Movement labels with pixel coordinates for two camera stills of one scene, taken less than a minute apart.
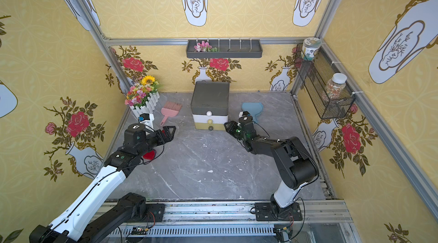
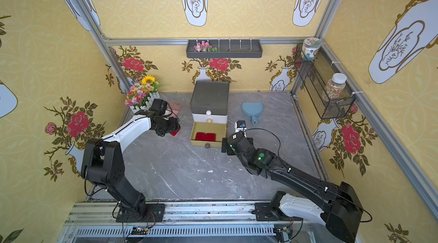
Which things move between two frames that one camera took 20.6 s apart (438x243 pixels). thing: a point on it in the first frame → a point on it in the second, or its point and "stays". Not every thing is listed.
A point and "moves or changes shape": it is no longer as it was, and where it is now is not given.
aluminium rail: [319, 219] stays
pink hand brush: [170, 109] stays
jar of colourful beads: [335, 87] stays
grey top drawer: [210, 110] stays
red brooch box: [149, 155] moves or changes shape
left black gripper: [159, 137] → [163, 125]
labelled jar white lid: [310, 45] stays
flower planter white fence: [143, 96] stays
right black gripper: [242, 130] → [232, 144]
